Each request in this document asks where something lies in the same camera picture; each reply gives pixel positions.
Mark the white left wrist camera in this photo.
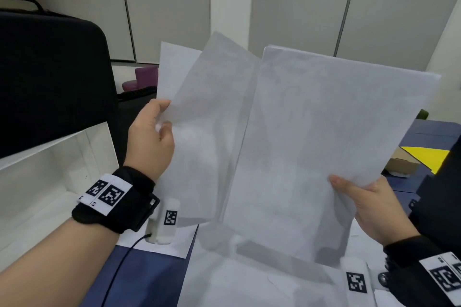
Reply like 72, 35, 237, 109
146, 198, 182, 246

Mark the yellow folder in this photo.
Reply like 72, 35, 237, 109
400, 145, 451, 176

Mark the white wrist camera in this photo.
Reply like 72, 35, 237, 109
340, 256, 378, 307
146, 198, 182, 246

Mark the tall purple stool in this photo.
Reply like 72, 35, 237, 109
134, 65, 159, 90

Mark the person's left forearm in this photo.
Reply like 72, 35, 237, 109
0, 216, 120, 307

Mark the black left camera cable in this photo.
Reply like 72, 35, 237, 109
102, 233, 153, 307

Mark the large black carrying case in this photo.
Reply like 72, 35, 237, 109
0, 0, 118, 160

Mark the black case with white label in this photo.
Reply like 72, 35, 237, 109
115, 85, 160, 169

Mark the single white paper sheet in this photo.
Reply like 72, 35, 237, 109
154, 31, 261, 226
157, 41, 203, 102

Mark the person's right hand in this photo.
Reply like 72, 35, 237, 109
329, 173, 421, 246

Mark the neat white paper sheaf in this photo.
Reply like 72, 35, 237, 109
222, 46, 442, 265

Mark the brown cardboard box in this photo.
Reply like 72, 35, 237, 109
384, 146, 421, 178

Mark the black left wrist strap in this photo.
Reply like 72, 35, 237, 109
71, 166, 161, 235

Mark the open white box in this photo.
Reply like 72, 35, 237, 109
0, 121, 120, 272

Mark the person's left hand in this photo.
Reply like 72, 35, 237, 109
124, 98, 176, 182

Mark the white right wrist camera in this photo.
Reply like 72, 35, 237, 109
340, 256, 378, 307

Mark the black fabric bag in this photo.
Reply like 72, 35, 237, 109
408, 134, 461, 246

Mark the pile of white papers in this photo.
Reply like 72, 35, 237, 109
117, 218, 389, 307

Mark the grey roller blind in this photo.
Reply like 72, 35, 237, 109
25, 0, 137, 63
119, 0, 212, 66
248, 0, 362, 56
333, 0, 461, 72

